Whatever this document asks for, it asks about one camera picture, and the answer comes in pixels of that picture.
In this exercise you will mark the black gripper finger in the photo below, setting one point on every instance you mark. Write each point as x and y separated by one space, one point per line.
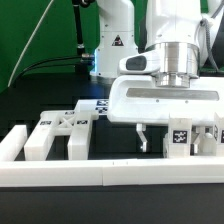
140 129
196 131

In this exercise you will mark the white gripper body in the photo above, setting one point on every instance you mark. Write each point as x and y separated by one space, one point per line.
136 98

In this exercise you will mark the white chair seat part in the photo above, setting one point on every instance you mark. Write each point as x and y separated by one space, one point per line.
203 145

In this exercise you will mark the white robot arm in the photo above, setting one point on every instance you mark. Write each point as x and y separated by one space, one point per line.
159 83

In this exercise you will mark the white U-shaped obstacle fence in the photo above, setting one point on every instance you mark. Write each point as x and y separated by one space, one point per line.
14 173

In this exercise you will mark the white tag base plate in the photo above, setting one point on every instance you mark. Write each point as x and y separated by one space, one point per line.
100 105

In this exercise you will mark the white chair backrest frame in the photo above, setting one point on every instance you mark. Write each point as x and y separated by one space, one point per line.
76 125

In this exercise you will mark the black camera pole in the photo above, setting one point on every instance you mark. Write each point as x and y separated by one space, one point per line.
79 33

